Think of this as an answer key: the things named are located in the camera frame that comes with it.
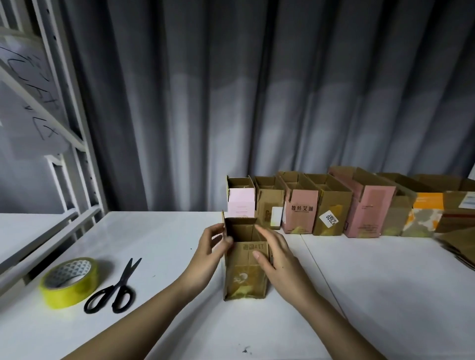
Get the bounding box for person's right hand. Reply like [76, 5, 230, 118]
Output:
[251, 224, 322, 312]

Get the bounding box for person's left hand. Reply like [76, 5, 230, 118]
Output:
[176, 222, 236, 298]

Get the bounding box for taped brown cardboard box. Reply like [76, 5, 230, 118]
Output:
[221, 211, 273, 302]

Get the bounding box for pink lettered cardboard box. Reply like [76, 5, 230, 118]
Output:
[327, 165, 398, 240]
[277, 171, 321, 236]

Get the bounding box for brown box with white label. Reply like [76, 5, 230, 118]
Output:
[251, 174, 287, 230]

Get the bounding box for pink and yellow printed box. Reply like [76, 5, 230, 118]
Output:
[226, 175, 258, 220]

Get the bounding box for black scissors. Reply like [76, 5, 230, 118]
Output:
[82, 257, 143, 315]

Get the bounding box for orange and white carton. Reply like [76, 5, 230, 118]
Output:
[401, 191, 447, 239]

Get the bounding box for yellow tape roll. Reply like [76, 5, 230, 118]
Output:
[38, 256, 100, 311]

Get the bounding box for pile of cardboard boxes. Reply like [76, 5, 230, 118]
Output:
[433, 225, 475, 270]

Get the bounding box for person's right forearm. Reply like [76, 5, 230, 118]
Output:
[295, 292, 388, 360]

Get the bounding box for person's left forearm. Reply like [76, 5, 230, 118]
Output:
[62, 280, 203, 360]

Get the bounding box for white metal shelf rack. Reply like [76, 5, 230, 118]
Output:
[0, 0, 109, 295]

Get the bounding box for handwritten paper sheet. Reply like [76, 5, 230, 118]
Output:
[0, 80, 72, 160]
[0, 33, 68, 125]

